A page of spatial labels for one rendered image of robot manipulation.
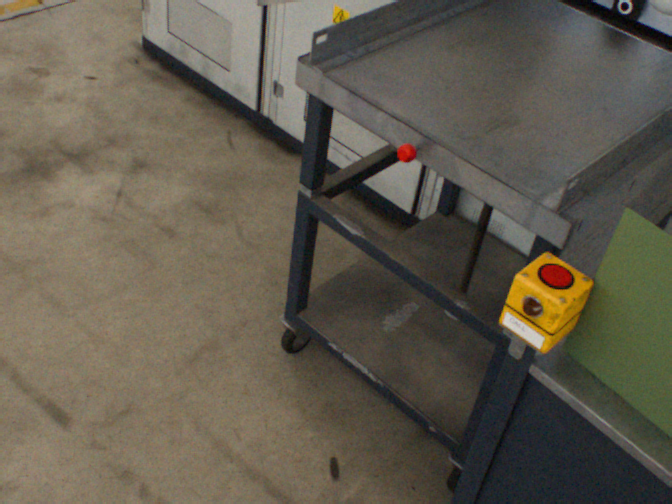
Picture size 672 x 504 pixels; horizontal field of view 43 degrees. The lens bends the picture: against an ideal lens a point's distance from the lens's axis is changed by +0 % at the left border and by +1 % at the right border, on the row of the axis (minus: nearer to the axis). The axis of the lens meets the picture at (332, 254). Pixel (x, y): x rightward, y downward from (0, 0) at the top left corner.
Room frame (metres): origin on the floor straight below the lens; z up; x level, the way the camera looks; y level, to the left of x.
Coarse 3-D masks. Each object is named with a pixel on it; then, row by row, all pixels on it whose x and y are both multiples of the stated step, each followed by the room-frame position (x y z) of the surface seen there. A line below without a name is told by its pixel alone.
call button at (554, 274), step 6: (546, 270) 0.86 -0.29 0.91; (552, 270) 0.86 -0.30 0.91; (558, 270) 0.87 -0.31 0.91; (564, 270) 0.87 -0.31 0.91; (546, 276) 0.85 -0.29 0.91; (552, 276) 0.85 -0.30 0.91; (558, 276) 0.85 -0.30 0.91; (564, 276) 0.86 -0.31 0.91; (570, 276) 0.86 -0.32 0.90; (552, 282) 0.84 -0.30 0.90; (558, 282) 0.84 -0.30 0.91; (564, 282) 0.84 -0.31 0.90
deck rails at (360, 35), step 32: (416, 0) 1.65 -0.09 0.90; (448, 0) 1.74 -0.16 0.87; (480, 0) 1.81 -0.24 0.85; (320, 32) 1.43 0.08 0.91; (352, 32) 1.50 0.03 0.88; (384, 32) 1.58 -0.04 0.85; (416, 32) 1.61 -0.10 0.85; (320, 64) 1.42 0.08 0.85; (640, 128) 1.25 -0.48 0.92; (608, 160) 1.18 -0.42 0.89; (576, 192) 1.11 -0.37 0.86
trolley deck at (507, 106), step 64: (512, 0) 1.84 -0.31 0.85; (384, 64) 1.46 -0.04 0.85; (448, 64) 1.50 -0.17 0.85; (512, 64) 1.54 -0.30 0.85; (576, 64) 1.58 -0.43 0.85; (640, 64) 1.62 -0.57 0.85; (384, 128) 1.29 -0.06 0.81; (448, 128) 1.27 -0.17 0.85; (512, 128) 1.30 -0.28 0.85; (576, 128) 1.34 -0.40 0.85; (512, 192) 1.12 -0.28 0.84
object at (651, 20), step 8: (592, 0) 1.86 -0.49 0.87; (600, 0) 1.84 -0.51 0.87; (608, 0) 1.83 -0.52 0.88; (648, 8) 1.78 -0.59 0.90; (640, 16) 1.78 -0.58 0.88; (648, 16) 1.77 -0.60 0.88; (656, 16) 1.76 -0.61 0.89; (664, 16) 1.75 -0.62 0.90; (648, 24) 1.77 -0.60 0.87; (656, 24) 1.76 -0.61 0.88; (664, 24) 1.75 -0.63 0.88; (664, 32) 1.75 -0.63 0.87
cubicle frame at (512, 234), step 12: (432, 204) 1.99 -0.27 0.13; (456, 204) 1.94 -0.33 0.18; (468, 204) 1.91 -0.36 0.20; (480, 204) 1.89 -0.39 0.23; (468, 216) 1.91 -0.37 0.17; (480, 216) 1.89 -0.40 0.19; (492, 216) 1.86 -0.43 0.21; (504, 216) 1.84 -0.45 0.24; (492, 228) 1.86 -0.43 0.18; (504, 228) 1.84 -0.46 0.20; (516, 228) 1.81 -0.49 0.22; (504, 240) 1.83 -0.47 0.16; (516, 240) 1.81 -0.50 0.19; (528, 240) 1.79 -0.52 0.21; (516, 252) 1.80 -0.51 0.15; (528, 252) 1.78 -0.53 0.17
